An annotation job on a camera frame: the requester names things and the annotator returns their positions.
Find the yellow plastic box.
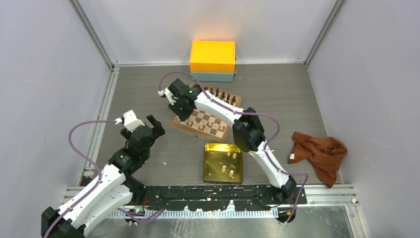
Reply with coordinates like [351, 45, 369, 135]
[189, 40, 236, 73]

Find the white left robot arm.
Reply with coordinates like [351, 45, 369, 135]
[41, 110, 165, 238]

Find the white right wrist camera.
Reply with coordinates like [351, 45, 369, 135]
[158, 87, 178, 105]

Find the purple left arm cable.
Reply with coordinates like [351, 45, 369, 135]
[44, 120, 165, 238]

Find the teal plastic box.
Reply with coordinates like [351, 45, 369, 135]
[191, 72, 235, 82]

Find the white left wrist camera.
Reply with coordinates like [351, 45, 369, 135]
[115, 110, 145, 132]

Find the yellow metal tray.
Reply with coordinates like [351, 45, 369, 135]
[202, 143, 244, 184]

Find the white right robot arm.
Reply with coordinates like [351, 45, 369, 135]
[158, 79, 297, 204]

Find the brown cloth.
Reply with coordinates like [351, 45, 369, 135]
[289, 132, 348, 188]

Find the wooden chess board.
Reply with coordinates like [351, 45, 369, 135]
[170, 85, 242, 143]

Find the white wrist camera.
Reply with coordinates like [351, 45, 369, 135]
[115, 110, 145, 132]
[158, 87, 178, 105]

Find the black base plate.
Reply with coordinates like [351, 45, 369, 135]
[128, 184, 307, 212]

